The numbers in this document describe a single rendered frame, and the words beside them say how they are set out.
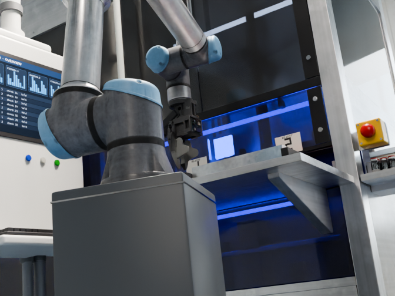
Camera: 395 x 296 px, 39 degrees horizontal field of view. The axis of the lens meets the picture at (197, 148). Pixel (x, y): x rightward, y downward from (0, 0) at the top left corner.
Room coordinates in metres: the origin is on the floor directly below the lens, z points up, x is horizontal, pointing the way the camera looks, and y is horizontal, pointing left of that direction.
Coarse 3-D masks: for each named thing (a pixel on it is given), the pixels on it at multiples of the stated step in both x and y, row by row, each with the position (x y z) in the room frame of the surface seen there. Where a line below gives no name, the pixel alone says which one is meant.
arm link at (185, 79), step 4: (184, 72) 1.60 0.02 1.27; (188, 72) 1.62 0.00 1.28; (180, 76) 1.59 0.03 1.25; (184, 76) 1.60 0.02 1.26; (188, 76) 1.62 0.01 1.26; (168, 80) 1.60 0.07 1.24; (172, 80) 1.59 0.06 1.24; (176, 80) 1.60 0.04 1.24; (180, 80) 1.60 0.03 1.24; (184, 80) 1.60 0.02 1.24; (188, 80) 1.62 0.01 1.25; (168, 84) 1.61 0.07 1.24; (172, 84) 1.60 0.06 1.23; (176, 84) 1.60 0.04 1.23; (180, 84) 1.60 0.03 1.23; (184, 84) 1.60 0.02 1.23; (188, 84) 1.61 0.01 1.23; (168, 88) 1.61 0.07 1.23
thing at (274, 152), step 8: (256, 152) 1.31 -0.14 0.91; (264, 152) 1.30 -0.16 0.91; (272, 152) 1.29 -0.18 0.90; (280, 152) 1.28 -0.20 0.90; (224, 160) 1.36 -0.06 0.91; (232, 160) 1.35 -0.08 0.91; (240, 160) 1.34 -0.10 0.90; (248, 160) 1.32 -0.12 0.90; (256, 160) 1.31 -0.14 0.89; (264, 160) 1.30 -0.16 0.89; (192, 168) 1.41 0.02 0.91; (200, 168) 1.40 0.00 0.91; (208, 168) 1.39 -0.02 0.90; (216, 168) 1.37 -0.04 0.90; (224, 168) 1.36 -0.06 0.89; (232, 168) 1.35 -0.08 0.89; (192, 176) 1.41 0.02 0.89
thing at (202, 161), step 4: (192, 160) 1.84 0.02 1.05; (196, 160) 1.84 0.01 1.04; (200, 160) 1.83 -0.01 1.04; (204, 160) 1.82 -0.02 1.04; (188, 164) 1.85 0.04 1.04; (192, 164) 1.84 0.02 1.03; (196, 164) 1.84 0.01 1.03; (200, 164) 1.83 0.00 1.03; (188, 168) 1.85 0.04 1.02; (188, 172) 1.85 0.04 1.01
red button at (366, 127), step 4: (364, 124) 1.51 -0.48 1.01; (368, 124) 1.50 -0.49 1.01; (364, 128) 1.51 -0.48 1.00; (368, 128) 1.50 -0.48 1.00; (372, 128) 1.50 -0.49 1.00; (360, 132) 1.52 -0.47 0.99; (364, 132) 1.51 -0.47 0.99; (368, 132) 1.50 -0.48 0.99; (372, 132) 1.50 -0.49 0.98; (364, 136) 1.52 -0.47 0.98; (368, 136) 1.51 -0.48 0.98; (372, 136) 1.52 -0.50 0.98
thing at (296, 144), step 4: (284, 136) 1.67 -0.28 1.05; (288, 136) 1.66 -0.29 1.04; (292, 136) 1.65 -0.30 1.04; (296, 136) 1.65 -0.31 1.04; (276, 140) 1.68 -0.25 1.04; (280, 140) 1.68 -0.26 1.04; (288, 140) 1.66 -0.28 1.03; (292, 140) 1.66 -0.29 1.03; (296, 140) 1.65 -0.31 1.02; (300, 140) 1.64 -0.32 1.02; (276, 144) 1.68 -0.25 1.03; (280, 144) 1.68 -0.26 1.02; (284, 144) 1.67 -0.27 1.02; (292, 144) 1.66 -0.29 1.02; (296, 144) 1.65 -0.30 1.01; (300, 144) 1.64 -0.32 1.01; (296, 148) 1.65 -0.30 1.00; (300, 148) 1.64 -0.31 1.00
